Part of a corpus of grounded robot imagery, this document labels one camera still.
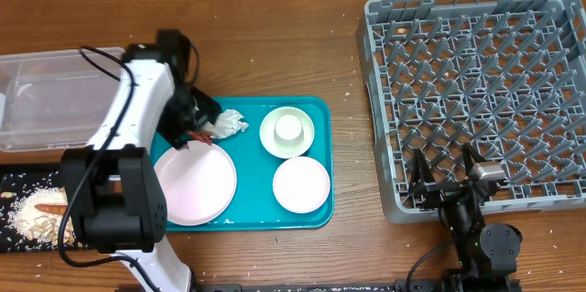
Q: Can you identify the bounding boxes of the light green saucer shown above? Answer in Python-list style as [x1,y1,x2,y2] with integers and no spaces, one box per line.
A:
[259,106,315,159]

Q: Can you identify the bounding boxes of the white cup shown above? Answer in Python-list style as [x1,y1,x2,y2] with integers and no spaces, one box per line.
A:
[275,114,303,143]

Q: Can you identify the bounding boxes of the black tray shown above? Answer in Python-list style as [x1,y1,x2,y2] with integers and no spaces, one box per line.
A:
[1,163,65,253]

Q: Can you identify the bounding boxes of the grey plastic dish rack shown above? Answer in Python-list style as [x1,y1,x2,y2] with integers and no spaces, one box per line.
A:
[357,0,585,223]

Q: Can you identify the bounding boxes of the large white plate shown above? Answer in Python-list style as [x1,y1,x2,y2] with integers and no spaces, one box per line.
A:
[155,141,237,226]

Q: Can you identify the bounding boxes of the clear plastic bin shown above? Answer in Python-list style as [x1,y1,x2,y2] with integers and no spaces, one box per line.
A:
[1,49,121,152]

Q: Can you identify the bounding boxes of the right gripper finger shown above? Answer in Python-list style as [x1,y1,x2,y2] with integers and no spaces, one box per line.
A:
[461,143,486,177]
[409,148,435,187]

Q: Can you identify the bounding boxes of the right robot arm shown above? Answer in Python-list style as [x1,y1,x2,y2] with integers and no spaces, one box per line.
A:
[395,143,523,292]

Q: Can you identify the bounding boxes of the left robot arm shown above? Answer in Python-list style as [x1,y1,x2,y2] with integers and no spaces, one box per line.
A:
[58,29,222,291]

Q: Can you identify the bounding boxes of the rice and peanut scraps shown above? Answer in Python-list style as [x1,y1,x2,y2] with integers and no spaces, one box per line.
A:
[1,188,68,248]

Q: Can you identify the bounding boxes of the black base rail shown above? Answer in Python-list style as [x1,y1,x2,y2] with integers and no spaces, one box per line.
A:
[191,280,454,292]

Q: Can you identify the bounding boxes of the red snack wrapper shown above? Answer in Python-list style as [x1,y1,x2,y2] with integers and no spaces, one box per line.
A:
[188,131,212,145]

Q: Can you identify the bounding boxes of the orange carrot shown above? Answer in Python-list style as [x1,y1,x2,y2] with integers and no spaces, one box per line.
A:
[35,204,68,216]

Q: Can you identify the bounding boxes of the small white plate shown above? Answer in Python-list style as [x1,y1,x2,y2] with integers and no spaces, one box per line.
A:
[273,157,331,214]

